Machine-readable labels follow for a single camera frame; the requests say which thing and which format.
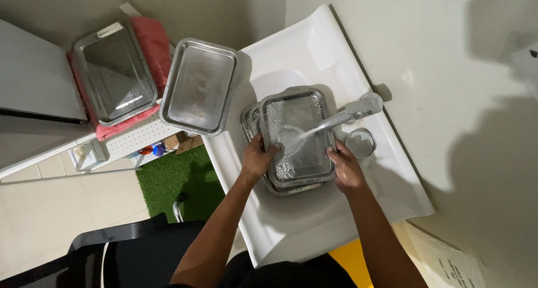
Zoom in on person's right hand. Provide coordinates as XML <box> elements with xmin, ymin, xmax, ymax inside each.
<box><xmin>326</xmin><ymin>138</ymin><xmax>369</xmax><ymax>195</ymax></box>

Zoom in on person's left hand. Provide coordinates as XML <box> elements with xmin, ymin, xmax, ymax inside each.
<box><xmin>240</xmin><ymin>133</ymin><xmax>281</xmax><ymax>182</ymax></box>

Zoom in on steel tray with water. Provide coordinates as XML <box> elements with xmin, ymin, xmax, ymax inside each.
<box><xmin>258</xmin><ymin>88</ymin><xmax>338</xmax><ymax>189</ymax></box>

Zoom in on stack of steel trays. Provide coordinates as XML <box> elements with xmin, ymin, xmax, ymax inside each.
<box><xmin>240</xmin><ymin>101</ymin><xmax>326</xmax><ymax>196</ymax></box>

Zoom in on white ceramic sink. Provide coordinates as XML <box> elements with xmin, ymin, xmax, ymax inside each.
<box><xmin>202</xmin><ymin>4</ymin><xmax>435</xmax><ymax>268</ymax></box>

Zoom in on chrome faucet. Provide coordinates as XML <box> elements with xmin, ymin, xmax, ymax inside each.
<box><xmin>313</xmin><ymin>92</ymin><xmax>384</xmax><ymax>133</ymax></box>

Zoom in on brown cardboard box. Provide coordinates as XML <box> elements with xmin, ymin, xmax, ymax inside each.
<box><xmin>162</xmin><ymin>132</ymin><xmax>205</xmax><ymax>155</ymax></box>

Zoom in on green artificial grass mat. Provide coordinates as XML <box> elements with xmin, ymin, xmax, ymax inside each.
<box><xmin>135</xmin><ymin>144</ymin><xmax>226</xmax><ymax>224</ymax></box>

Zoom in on empty rectangular steel tray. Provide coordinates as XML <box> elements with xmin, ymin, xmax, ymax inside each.
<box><xmin>159</xmin><ymin>38</ymin><xmax>240</xmax><ymax>137</ymax></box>

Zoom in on yellow object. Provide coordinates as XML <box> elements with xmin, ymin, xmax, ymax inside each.
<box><xmin>328</xmin><ymin>238</ymin><xmax>374</xmax><ymax>288</ymax></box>

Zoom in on colourful bottles under shelf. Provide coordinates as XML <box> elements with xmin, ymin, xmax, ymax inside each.
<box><xmin>137</xmin><ymin>143</ymin><xmax>166</xmax><ymax>157</ymax></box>

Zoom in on person's black clothing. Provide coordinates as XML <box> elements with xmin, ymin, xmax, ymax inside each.
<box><xmin>102</xmin><ymin>220</ymin><xmax>358</xmax><ymax>288</ymax></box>

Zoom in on white perforated shelf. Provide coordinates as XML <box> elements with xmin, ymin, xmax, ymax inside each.
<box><xmin>0</xmin><ymin>99</ymin><xmax>181</xmax><ymax>179</ymax></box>

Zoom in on white printed paper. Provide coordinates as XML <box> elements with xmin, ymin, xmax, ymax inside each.
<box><xmin>404</xmin><ymin>222</ymin><xmax>488</xmax><ymax>288</ymax></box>

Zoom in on red cloth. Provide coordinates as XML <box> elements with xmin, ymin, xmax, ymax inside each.
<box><xmin>66</xmin><ymin>16</ymin><xmax>173</xmax><ymax>142</ymax></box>

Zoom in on small white box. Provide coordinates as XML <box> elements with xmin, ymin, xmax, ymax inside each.
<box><xmin>68</xmin><ymin>138</ymin><xmax>111</xmax><ymax>172</ymax></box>

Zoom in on shiny steel tray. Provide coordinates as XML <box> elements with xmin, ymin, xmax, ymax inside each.
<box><xmin>71</xmin><ymin>21</ymin><xmax>159</xmax><ymax>127</ymax></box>

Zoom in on black chair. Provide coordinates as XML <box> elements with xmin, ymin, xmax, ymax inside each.
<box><xmin>0</xmin><ymin>213</ymin><xmax>169</xmax><ymax>288</ymax></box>

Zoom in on white appliance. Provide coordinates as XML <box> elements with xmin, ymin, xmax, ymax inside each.
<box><xmin>0</xmin><ymin>19</ymin><xmax>90</xmax><ymax>125</ymax></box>

